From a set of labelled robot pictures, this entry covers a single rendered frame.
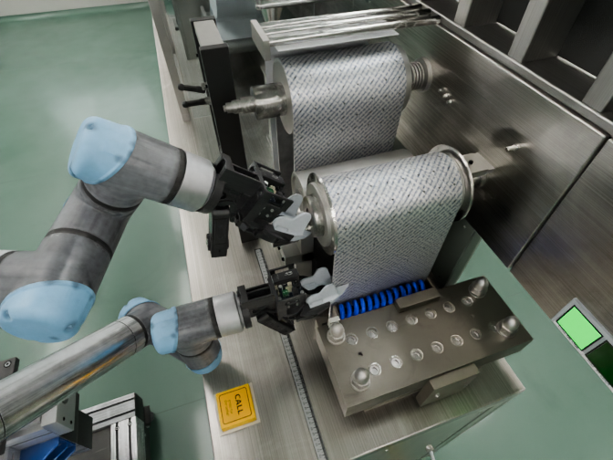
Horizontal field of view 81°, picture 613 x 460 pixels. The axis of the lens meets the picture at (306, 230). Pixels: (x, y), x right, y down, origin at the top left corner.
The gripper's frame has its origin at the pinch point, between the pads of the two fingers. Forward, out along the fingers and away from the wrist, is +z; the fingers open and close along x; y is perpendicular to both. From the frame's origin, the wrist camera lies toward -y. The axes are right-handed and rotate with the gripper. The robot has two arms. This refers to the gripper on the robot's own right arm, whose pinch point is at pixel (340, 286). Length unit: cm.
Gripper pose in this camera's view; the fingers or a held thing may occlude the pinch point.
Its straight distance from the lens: 73.1
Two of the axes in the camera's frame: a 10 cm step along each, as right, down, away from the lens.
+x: -3.2, -7.2, 6.2
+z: 9.5, -2.4, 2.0
